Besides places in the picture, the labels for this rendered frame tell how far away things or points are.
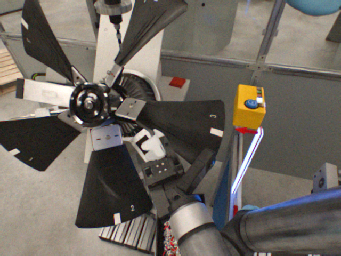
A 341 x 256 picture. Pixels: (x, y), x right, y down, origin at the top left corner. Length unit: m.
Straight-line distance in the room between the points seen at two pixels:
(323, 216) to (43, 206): 1.85
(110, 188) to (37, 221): 1.32
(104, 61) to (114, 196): 0.52
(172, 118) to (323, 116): 1.15
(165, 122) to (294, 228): 0.35
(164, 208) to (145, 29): 0.43
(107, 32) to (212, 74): 0.66
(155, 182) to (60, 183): 1.63
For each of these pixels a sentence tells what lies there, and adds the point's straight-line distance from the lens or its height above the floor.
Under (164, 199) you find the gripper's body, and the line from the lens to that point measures 0.42.
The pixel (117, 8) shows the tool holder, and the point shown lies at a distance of 0.44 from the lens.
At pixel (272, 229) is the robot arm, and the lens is 0.39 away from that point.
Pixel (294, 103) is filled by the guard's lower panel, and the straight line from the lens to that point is 1.44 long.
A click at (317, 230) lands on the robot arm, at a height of 1.31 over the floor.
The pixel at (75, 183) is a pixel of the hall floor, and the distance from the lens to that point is 1.96.
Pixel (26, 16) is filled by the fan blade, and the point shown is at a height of 1.37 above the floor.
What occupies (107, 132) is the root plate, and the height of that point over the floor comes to 1.12.
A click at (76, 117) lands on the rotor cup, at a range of 0.60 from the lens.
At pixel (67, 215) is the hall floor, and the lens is 1.85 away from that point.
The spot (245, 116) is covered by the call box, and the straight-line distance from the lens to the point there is 0.82.
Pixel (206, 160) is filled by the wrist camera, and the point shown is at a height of 1.21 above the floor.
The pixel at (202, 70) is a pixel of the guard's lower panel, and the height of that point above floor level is 0.91.
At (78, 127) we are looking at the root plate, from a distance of 0.71.
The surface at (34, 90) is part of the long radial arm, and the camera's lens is 0.92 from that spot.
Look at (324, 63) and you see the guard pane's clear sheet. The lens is 1.35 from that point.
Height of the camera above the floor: 1.58
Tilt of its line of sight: 46 degrees down
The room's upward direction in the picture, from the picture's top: straight up
